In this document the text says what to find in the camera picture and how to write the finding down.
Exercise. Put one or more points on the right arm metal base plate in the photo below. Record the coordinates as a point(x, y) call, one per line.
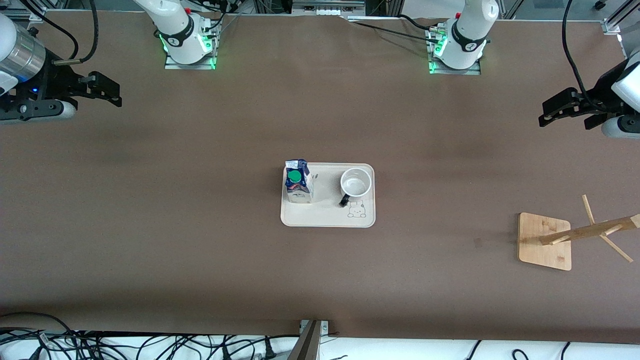
point(190, 65)

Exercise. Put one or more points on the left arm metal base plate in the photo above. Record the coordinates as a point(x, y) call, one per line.
point(452, 70)

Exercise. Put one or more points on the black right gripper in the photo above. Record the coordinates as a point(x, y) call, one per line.
point(56, 82)

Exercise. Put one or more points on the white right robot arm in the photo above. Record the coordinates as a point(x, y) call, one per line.
point(176, 30)

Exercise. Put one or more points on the wooden cup rack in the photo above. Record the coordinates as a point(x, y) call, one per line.
point(542, 242)

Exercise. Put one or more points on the cream rabbit print tray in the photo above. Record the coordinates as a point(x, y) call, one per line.
point(325, 212)

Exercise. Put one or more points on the aluminium corner bracket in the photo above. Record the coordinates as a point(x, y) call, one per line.
point(611, 26)

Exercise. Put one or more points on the aluminium profile post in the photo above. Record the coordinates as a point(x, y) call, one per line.
point(307, 345)

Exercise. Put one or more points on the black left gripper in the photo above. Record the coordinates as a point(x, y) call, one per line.
point(601, 93)

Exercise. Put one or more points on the blue white milk carton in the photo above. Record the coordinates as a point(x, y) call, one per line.
point(298, 181)

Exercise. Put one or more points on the white power strip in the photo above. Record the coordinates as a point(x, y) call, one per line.
point(327, 6)

